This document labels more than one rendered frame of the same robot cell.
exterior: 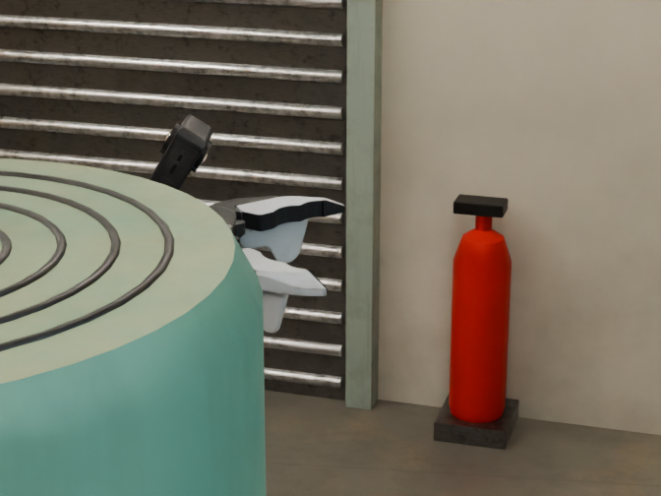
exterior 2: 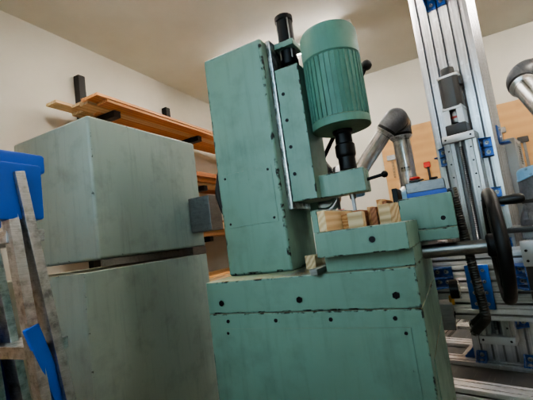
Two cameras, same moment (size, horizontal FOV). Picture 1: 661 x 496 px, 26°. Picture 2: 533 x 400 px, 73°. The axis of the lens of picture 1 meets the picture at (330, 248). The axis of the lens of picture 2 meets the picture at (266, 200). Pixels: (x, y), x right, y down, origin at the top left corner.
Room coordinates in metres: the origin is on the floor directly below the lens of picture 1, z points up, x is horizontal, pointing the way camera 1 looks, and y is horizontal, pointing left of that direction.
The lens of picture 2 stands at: (0.24, -1.00, 0.90)
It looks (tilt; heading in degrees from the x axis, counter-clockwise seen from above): 6 degrees up; 100
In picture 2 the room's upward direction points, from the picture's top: 8 degrees counter-clockwise
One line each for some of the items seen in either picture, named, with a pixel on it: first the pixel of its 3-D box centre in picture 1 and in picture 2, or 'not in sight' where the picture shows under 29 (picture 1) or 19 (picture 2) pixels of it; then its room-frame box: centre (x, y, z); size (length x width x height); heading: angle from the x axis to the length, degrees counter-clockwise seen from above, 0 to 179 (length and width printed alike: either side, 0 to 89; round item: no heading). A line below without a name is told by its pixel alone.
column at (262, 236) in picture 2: not in sight; (260, 162); (0.03, 0.19, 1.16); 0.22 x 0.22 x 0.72; 73
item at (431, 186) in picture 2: not in sight; (424, 186); (0.51, 0.10, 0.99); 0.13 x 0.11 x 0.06; 73
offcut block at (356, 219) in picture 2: not in sight; (357, 219); (0.29, -0.11, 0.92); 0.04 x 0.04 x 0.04; 75
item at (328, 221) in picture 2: not in sight; (354, 219); (0.30, 0.16, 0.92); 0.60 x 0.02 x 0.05; 73
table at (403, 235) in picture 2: not in sight; (400, 232); (0.42, 0.12, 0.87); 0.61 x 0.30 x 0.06; 73
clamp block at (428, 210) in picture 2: not in sight; (428, 212); (0.50, 0.09, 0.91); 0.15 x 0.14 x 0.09; 73
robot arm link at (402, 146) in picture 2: not in sight; (405, 163); (0.64, 0.95, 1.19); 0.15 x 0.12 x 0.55; 73
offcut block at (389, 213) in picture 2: not in sight; (389, 213); (0.37, -0.11, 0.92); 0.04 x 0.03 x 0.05; 44
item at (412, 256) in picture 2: not in sight; (383, 251); (0.36, 0.09, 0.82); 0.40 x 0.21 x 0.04; 73
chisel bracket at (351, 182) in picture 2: not in sight; (344, 186); (0.29, 0.11, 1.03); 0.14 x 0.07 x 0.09; 163
